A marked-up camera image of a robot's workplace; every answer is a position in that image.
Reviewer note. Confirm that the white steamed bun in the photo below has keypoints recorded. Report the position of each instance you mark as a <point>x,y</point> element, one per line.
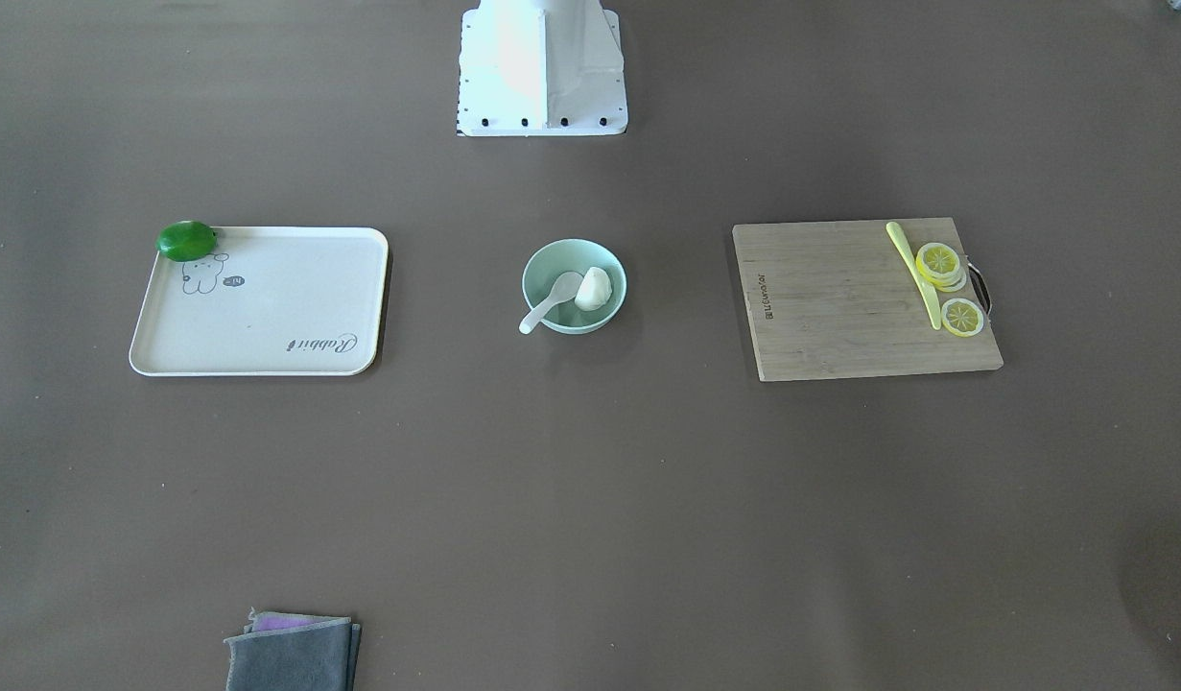
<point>595,290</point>

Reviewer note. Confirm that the white ceramic spoon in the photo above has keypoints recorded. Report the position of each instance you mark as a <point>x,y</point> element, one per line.
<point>565,288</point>

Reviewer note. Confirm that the light green bowl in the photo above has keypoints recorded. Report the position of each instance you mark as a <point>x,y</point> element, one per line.
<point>573,255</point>

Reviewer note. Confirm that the bamboo cutting board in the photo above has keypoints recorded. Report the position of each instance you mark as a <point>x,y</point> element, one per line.
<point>834,300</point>

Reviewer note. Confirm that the cream rabbit print tray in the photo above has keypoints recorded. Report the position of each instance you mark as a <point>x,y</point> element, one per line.
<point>268,301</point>

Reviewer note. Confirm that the yellow plastic knife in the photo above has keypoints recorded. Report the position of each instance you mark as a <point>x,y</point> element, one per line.
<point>927,291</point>

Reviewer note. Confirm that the lower lemon slice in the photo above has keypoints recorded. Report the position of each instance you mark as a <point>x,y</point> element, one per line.
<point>962,317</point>

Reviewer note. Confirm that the green lime fruit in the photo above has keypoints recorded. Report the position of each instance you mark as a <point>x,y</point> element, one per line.
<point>186,241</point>

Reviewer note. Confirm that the grey folded cloth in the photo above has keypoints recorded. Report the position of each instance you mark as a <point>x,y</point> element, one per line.
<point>289,651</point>

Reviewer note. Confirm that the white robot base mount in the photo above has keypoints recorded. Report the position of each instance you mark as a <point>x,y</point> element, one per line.
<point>541,69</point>

